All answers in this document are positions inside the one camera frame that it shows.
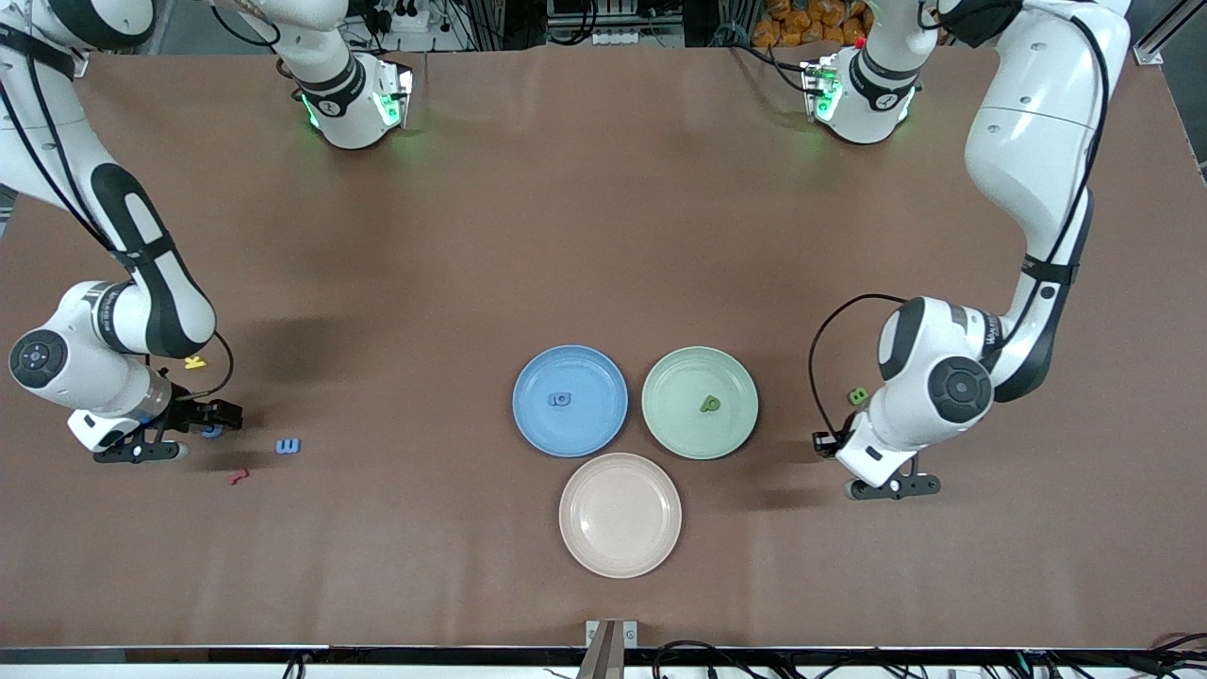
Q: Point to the white power strip black plugs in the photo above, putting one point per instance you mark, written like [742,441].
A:
[405,24]

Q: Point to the aluminium frame post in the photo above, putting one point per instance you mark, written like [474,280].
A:
[1149,52]

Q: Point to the green foam letter B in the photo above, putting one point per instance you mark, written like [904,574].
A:
[857,396]

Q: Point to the orange packaged items pile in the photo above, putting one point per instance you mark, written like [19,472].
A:
[811,19]

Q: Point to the beige round plate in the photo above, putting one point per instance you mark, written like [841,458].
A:
[620,515]

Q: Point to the black table edge rail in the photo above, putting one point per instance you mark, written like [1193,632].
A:
[424,655]

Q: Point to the blue foam letter P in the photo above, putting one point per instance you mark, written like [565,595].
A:
[554,400]

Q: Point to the metal bracket with post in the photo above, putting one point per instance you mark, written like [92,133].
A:
[611,651]

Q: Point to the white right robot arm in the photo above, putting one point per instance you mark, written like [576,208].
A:
[141,283]

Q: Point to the green round plate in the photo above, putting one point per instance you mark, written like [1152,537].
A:
[679,424]

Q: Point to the blue foam letter E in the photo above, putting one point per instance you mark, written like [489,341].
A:
[288,446]

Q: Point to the red foam squiggle letter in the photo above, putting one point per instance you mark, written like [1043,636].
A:
[239,476]

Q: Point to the brown table cover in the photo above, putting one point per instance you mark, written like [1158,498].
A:
[603,236]

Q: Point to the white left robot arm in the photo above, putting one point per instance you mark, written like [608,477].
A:
[1037,141]

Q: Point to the green foam letter P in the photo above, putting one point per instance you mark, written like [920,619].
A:
[705,407]

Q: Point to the blue round plate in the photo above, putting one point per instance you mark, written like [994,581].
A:
[594,424]

